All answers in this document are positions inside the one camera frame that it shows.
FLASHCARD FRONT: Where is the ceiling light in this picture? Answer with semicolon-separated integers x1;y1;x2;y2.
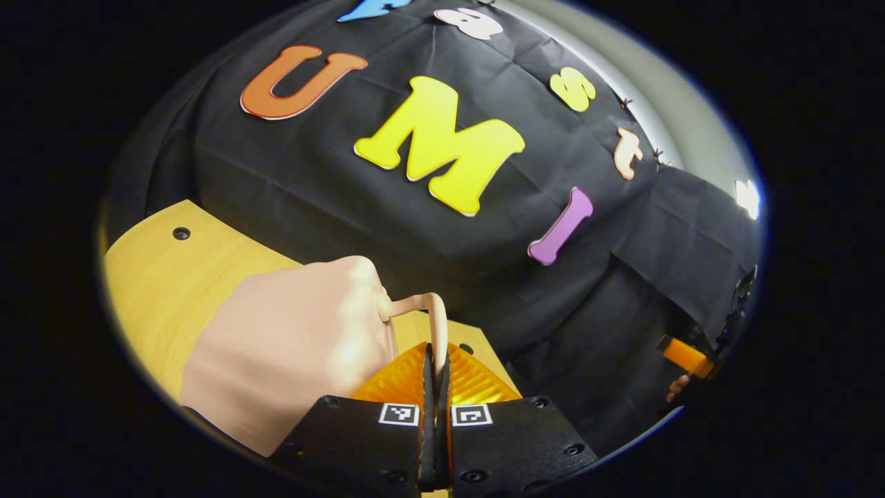
735;178;762;221

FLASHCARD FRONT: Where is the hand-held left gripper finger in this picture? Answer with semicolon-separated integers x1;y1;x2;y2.
437;342;599;495
268;342;438;498

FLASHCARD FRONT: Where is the pink suitcase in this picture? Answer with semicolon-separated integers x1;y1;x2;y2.
180;255;449;459

